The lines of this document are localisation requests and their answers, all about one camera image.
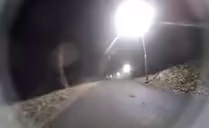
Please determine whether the street lamp pole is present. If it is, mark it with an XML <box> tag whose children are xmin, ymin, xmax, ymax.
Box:
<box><xmin>115</xmin><ymin>0</ymin><xmax>156</xmax><ymax>84</ymax></box>

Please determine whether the grey asphalt path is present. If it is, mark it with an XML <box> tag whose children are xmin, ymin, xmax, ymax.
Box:
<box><xmin>41</xmin><ymin>78</ymin><xmax>209</xmax><ymax>128</ymax></box>

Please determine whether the leaf-strewn verge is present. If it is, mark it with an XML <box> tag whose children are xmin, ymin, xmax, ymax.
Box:
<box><xmin>11</xmin><ymin>80</ymin><xmax>101</xmax><ymax>128</ymax></box>

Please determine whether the leaf-strewn bank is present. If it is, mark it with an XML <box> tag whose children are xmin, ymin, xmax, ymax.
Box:
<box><xmin>135</xmin><ymin>62</ymin><xmax>209</xmax><ymax>97</ymax></box>

